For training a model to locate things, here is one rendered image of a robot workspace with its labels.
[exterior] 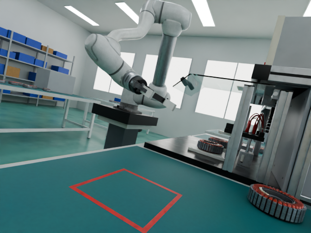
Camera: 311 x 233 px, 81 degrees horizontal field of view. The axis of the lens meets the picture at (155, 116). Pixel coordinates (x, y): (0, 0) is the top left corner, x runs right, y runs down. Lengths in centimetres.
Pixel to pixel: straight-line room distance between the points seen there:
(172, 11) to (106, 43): 57
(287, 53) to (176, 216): 63
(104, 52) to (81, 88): 786
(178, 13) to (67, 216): 118
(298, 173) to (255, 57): 532
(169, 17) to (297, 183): 105
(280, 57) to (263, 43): 523
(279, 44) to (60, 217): 77
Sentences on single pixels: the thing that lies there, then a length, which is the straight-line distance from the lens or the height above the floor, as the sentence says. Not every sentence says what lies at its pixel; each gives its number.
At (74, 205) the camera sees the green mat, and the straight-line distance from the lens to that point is 33.
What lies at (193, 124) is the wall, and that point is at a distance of 577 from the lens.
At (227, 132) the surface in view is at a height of 88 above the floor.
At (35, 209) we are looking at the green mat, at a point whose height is 75.
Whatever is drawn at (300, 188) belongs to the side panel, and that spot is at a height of 80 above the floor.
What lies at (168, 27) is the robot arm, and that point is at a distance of 129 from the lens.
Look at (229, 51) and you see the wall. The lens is 599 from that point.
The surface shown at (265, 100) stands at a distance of 83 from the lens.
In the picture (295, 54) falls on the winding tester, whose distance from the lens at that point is 79.
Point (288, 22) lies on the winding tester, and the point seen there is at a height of 130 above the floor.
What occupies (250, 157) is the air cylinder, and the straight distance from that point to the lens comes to 81.
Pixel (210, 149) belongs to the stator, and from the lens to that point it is 81.
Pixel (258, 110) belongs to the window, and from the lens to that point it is 558.
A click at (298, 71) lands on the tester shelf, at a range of 65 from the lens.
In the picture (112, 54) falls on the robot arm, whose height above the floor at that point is 109.
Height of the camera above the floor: 92
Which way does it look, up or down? 3 degrees down
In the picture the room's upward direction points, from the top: 13 degrees clockwise
